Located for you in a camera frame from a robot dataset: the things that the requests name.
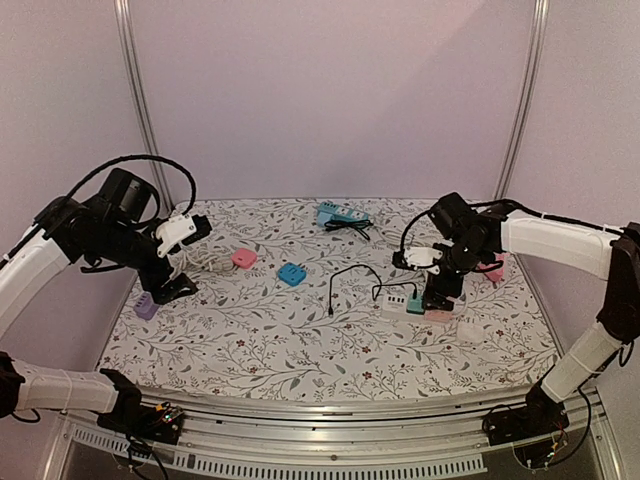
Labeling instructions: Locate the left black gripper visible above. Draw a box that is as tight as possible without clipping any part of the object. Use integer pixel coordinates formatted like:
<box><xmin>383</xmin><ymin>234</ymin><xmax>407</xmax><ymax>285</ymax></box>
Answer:
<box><xmin>98</xmin><ymin>218</ymin><xmax>199</xmax><ymax>304</ymax></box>

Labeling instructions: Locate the purple power strip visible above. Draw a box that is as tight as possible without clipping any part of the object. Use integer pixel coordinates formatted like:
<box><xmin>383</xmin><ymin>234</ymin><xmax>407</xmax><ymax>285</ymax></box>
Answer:
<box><xmin>133</xmin><ymin>292</ymin><xmax>159</xmax><ymax>321</ymax></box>

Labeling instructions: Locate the pink cube socket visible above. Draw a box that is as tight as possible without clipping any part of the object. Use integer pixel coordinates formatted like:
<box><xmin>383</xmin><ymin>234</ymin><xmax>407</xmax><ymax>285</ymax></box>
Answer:
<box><xmin>424</xmin><ymin>310</ymin><xmax>456</xmax><ymax>325</ymax></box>

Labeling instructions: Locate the teal small adapter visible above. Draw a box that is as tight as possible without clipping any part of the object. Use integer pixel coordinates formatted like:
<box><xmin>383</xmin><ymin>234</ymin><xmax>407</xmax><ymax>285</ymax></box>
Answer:
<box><xmin>406</xmin><ymin>294</ymin><xmax>425</xmax><ymax>315</ymax></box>

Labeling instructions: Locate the pink power strip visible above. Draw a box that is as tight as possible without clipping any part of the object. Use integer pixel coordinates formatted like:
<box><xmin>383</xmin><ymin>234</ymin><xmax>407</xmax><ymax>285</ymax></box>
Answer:
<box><xmin>475</xmin><ymin>253</ymin><xmax>506</xmax><ymax>284</ymax></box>

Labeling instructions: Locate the white power strip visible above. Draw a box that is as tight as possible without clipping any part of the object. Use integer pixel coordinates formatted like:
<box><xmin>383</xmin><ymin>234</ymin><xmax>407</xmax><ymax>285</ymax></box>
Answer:
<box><xmin>381</xmin><ymin>294</ymin><xmax>424</xmax><ymax>322</ymax></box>

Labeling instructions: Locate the blue plug adapter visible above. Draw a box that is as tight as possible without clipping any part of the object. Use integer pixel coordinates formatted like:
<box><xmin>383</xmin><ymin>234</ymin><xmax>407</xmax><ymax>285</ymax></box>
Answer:
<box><xmin>277</xmin><ymin>263</ymin><xmax>307</xmax><ymax>287</ymax></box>

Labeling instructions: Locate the teal power strip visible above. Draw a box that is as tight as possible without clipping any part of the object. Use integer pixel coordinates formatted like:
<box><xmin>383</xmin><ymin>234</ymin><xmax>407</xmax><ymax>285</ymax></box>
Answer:
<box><xmin>316</xmin><ymin>201</ymin><xmax>369</xmax><ymax>226</ymax></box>

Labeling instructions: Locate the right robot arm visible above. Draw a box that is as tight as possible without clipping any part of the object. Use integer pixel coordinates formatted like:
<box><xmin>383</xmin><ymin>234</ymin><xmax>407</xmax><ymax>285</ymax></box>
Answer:
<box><xmin>392</xmin><ymin>193</ymin><xmax>639</xmax><ymax>445</ymax></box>

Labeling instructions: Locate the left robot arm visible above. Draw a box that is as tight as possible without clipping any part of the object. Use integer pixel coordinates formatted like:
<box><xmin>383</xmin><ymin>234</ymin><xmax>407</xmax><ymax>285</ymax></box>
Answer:
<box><xmin>1</xmin><ymin>154</ymin><xmax>211</xmax><ymax>445</ymax></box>

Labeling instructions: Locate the pink flat plug adapter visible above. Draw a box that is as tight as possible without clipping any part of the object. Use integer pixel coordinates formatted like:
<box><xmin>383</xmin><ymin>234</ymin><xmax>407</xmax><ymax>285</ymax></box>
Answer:
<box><xmin>231</xmin><ymin>248</ymin><xmax>258</xmax><ymax>269</ymax></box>

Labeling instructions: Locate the white square adapter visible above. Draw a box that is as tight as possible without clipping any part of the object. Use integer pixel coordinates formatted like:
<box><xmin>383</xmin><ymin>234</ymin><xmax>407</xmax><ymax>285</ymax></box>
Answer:
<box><xmin>456</xmin><ymin>322</ymin><xmax>484</xmax><ymax>344</ymax></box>

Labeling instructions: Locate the floral table mat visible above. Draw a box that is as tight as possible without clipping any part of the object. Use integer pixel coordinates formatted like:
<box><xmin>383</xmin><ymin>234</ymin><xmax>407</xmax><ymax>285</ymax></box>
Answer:
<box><xmin>99</xmin><ymin>199</ymin><xmax>558</xmax><ymax>403</ymax></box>

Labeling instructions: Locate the black thin adapter cable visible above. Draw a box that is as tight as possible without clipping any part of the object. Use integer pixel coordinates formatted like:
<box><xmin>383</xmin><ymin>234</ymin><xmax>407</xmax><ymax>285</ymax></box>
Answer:
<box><xmin>327</xmin><ymin>264</ymin><xmax>419</xmax><ymax>319</ymax></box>

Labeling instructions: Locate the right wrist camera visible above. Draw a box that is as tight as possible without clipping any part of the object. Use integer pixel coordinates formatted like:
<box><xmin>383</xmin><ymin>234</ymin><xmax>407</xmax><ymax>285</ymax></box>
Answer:
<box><xmin>392</xmin><ymin>247</ymin><xmax>443</xmax><ymax>273</ymax></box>

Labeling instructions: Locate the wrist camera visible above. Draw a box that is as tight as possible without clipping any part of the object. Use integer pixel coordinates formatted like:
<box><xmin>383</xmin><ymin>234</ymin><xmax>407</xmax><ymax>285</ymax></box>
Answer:
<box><xmin>154</xmin><ymin>214</ymin><xmax>212</xmax><ymax>258</ymax></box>
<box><xmin>392</xmin><ymin>247</ymin><xmax>443</xmax><ymax>273</ymax></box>

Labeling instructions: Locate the white coiled power cord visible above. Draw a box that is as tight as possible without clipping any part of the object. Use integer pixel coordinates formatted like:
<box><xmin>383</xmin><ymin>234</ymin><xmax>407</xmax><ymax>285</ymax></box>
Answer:
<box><xmin>174</xmin><ymin>247</ymin><xmax>239</xmax><ymax>274</ymax></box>

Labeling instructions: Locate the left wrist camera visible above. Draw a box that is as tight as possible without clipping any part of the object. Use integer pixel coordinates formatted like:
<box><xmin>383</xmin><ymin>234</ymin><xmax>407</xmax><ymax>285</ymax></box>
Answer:
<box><xmin>154</xmin><ymin>214</ymin><xmax>212</xmax><ymax>258</ymax></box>

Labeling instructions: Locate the aluminium front rail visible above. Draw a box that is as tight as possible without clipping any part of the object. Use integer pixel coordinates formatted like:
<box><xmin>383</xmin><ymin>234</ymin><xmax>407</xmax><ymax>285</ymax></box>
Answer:
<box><xmin>42</xmin><ymin>387</ymin><xmax>626</xmax><ymax>479</ymax></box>

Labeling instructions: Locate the right aluminium frame post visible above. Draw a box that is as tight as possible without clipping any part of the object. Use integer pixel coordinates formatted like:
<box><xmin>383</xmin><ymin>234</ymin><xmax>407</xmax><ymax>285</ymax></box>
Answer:
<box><xmin>493</xmin><ymin>0</ymin><xmax>550</xmax><ymax>200</ymax></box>

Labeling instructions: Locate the aluminium frame post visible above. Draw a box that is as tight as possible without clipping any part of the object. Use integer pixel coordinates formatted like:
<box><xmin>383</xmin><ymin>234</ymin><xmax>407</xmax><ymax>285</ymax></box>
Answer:
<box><xmin>113</xmin><ymin>0</ymin><xmax>174</xmax><ymax>212</ymax></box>
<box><xmin>493</xmin><ymin>0</ymin><xmax>550</xmax><ymax>200</ymax></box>

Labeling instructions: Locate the left aluminium frame post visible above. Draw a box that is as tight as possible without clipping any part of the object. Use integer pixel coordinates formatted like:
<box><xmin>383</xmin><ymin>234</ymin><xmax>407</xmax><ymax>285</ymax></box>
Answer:
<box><xmin>113</xmin><ymin>0</ymin><xmax>174</xmax><ymax>212</ymax></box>

